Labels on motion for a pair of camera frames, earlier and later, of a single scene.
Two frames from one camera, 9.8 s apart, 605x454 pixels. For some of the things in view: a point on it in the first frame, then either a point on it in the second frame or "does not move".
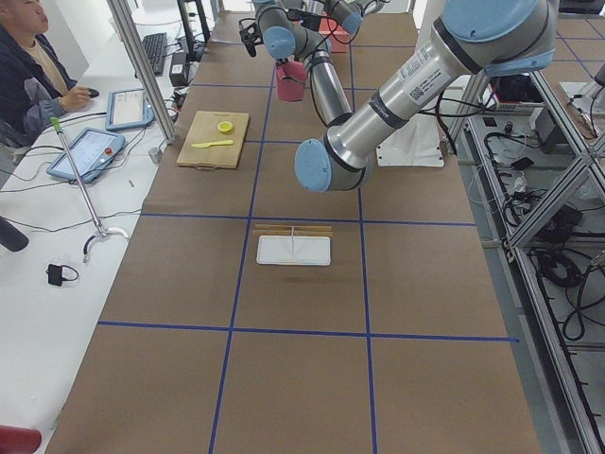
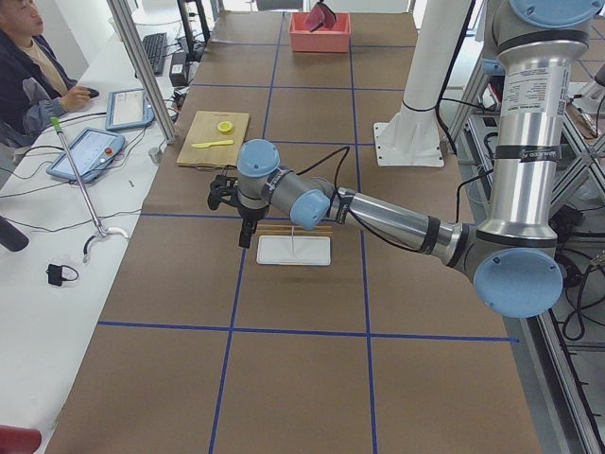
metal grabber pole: [100, 231] does not move
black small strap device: [55, 274] does not move
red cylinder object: [17, 440] does not move
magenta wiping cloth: [290, 78] -> [320, 16]
